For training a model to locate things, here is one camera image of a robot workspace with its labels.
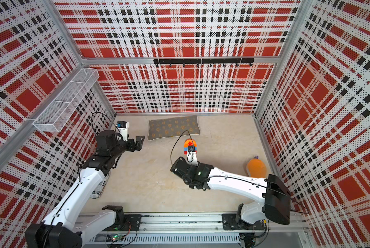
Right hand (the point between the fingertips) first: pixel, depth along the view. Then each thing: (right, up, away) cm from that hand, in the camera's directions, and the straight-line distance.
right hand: (192, 164), depth 78 cm
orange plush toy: (+37, -4, +8) cm, 38 cm away
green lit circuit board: (-37, -32, -8) cm, 49 cm away
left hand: (-28, +15, +2) cm, 32 cm away
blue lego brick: (-3, +9, -8) cm, 12 cm away
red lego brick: (-3, +7, -6) cm, 10 cm away
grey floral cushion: (-13, +20, +30) cm, 38 cm away
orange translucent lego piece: (-1, +12, -2) cm, 12 cm away
